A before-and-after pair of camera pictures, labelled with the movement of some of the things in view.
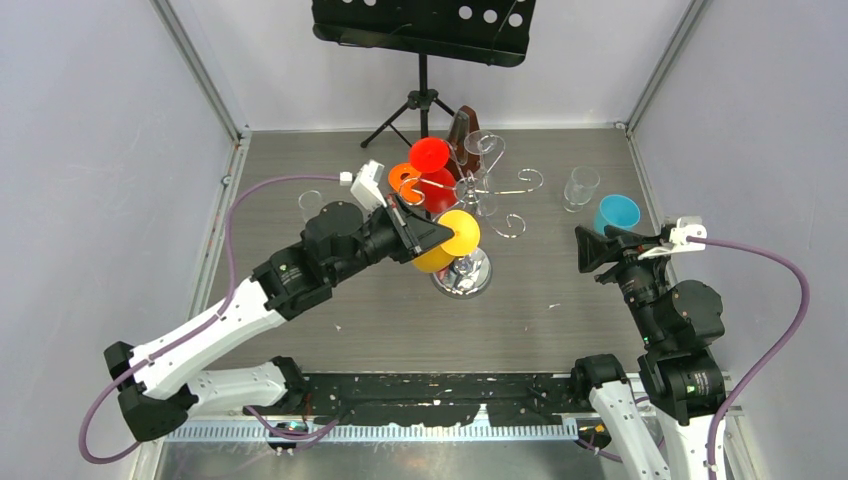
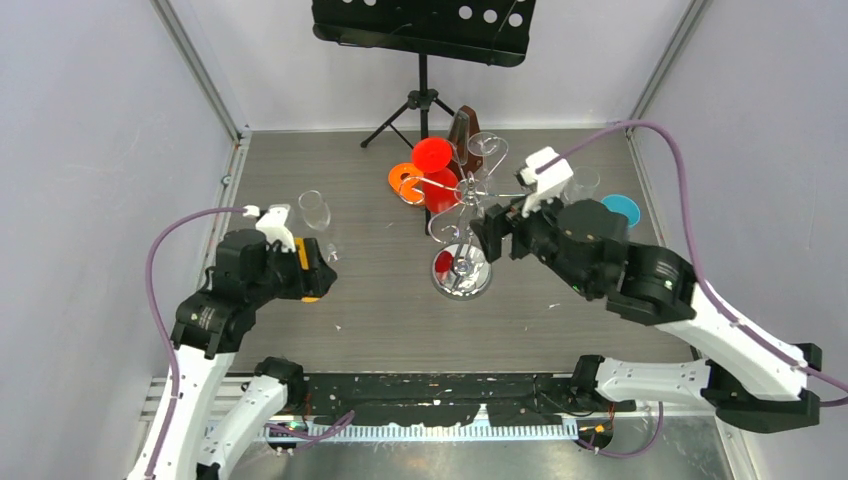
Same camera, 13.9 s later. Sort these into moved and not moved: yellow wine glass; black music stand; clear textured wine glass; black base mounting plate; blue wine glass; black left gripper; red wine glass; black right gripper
Moved: black right gripper; black left gripper; yellow wine glass
Not moved: red wine glass; blue wine glass; black base mounting plate; clear textured wine glass; black music stand
